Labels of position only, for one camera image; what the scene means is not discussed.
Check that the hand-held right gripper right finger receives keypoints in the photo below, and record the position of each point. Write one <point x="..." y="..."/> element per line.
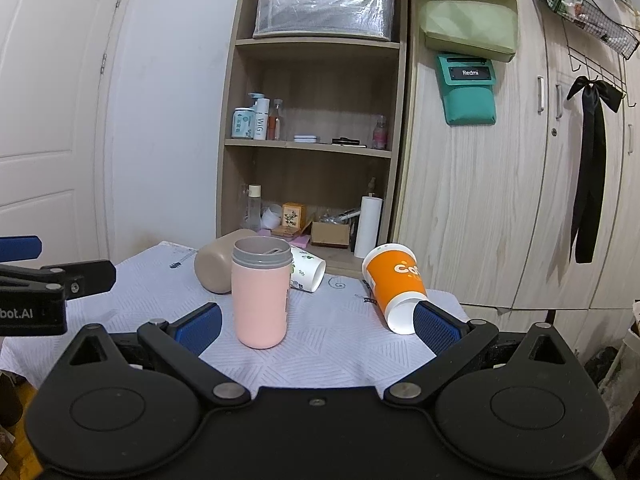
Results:
<point x="436" y="329"/>

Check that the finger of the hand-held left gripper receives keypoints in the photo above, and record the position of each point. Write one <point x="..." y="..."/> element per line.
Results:
<point x="20" y="248"/>
<point x="90" y="277"/>

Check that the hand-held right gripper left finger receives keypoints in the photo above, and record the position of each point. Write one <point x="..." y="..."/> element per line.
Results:
<point x="200" y="327"/>

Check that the orange paper cup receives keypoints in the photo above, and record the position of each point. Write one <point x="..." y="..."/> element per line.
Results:
<point x="397" y="280"/>

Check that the beige plastic cup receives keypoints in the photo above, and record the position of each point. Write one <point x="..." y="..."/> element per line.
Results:
<point x="215" y="265"/>

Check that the pink cup with grey rim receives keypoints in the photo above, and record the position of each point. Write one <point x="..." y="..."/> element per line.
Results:
<point x="261" y="300"/>

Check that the white leaf-print paper cup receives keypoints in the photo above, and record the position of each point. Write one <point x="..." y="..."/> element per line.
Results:
<point x="306" y="270"/>

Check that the white patterned tablecloth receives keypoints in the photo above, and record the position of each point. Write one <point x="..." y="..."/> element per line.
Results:
<point x="325" y="350"/>

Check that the white paper towel roll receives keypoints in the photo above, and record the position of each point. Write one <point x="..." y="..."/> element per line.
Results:
<point x="368" y="227"/>

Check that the small wooden box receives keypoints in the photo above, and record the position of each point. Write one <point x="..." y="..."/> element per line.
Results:
<point x="285" y="232"/>

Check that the white round jar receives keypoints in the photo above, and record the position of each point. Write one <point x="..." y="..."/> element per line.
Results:
<point x="271" y="217"/>

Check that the clear bottle with cream cap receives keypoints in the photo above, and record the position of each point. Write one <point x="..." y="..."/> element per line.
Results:
<point x="253" y="207"/>

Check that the light wooden wardrobe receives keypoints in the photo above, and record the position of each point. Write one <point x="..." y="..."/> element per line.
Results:
<point x="490" y="200"/>

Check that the white door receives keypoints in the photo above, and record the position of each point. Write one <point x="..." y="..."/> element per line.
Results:
<point x="45" y="110"/>

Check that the brown cardboard box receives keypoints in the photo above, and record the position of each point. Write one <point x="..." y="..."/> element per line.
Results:
<point x="330" y="234"/>

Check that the floral print small box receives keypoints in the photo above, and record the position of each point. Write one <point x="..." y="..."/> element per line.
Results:
<point x="293" y="216"/>

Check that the pink small bottle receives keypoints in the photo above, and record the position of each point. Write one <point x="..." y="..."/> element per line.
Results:
<point x="380" y="135"/>

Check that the black flat case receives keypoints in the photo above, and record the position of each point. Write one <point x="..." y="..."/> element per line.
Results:
<point x="348" y="142"/>

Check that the teal-labelled white jar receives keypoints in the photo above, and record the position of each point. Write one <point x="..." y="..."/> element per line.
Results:
<point x="242" y="125"/>

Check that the amber liquid bottle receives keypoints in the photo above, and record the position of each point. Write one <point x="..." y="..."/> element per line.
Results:
<point x="274" y="125"/>

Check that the white pump bottle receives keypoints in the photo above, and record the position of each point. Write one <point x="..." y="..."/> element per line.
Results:
<point x="260" y="120"/>

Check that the white flat tin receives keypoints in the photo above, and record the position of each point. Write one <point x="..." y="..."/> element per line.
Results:
<point x="305" y="138"/>

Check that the teal pouch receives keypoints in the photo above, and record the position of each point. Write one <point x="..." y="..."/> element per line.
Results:
<point x="470" y="102"/>

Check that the black ribbon bow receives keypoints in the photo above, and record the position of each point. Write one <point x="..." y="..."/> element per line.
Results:
<point x="592" y="160"/>

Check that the wooden shelf unit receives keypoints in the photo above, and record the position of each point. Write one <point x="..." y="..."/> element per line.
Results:
<point x="320" y="90"/>

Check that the olive green pouch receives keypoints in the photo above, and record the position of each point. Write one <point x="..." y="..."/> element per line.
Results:
<point x="467" y="22"/>

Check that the plastic-wrapped storage box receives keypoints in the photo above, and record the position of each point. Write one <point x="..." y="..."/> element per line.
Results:
<point x="324" y="10"/>

